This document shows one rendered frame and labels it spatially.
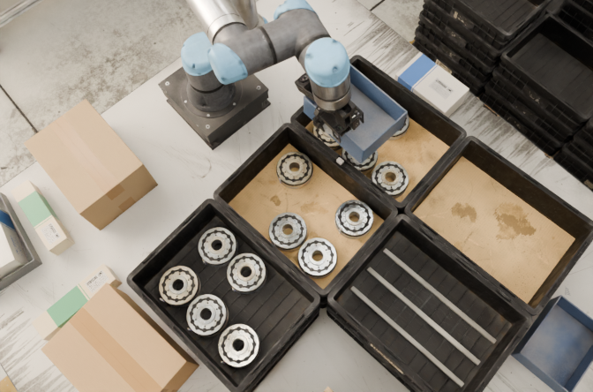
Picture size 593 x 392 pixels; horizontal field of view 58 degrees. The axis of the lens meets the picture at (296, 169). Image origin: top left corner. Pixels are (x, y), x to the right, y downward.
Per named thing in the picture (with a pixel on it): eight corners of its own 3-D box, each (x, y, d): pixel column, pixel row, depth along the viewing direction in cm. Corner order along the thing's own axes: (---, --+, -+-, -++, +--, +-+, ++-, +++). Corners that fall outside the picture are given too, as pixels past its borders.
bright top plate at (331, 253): (290, 260, 142) (290, 259, 141) (314, 230, 144) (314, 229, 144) (320, 283, 139) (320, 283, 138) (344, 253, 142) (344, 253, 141)
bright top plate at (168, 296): (152, 284, 140) (151, 284, 140) (182, 258, 143) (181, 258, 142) (176, 313, 137) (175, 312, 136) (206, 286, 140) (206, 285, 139)
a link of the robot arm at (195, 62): (180, 66, 161) (170, 39, 148) (221, 49, 163) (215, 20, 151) (196, 97, 157) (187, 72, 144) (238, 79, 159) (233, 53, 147)
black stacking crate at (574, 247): (395, 224, 149) (401, 211, 139) (459, 152, 157) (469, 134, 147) (518, 324, 138) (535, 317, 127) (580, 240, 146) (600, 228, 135)
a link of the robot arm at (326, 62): (333, 24, 94) (357, 61, 91) (337, 56, 104) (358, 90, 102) (293, 45, 94) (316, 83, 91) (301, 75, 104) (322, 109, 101)
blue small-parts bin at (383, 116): (303, 111, 134) (303, 96, 128) (345, 77, 138) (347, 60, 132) (360, 164, 128) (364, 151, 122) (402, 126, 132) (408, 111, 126)
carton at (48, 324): (52, 342, 150) (42, 339, 145) (41, 325, 152) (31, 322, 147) (123, 282, 156) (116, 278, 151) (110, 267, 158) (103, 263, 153)
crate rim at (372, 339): (324, 300, 132) (324, 298, 130) (400, 214, 140) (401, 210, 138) (457, 421, 121) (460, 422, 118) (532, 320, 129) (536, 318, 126)
